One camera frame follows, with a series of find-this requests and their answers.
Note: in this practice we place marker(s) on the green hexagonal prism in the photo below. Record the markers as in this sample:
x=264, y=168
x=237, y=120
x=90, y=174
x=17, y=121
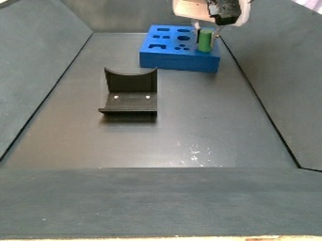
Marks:
x=205, y=39

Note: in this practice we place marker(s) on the blue foam shape-sorter block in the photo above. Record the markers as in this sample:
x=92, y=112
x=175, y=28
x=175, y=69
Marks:
x=169, y=48

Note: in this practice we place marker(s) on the black curved holder stand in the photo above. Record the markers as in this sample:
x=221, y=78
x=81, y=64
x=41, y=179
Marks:
x=132, y=92

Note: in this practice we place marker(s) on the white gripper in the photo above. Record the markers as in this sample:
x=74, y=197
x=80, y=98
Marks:
x=193, y=9

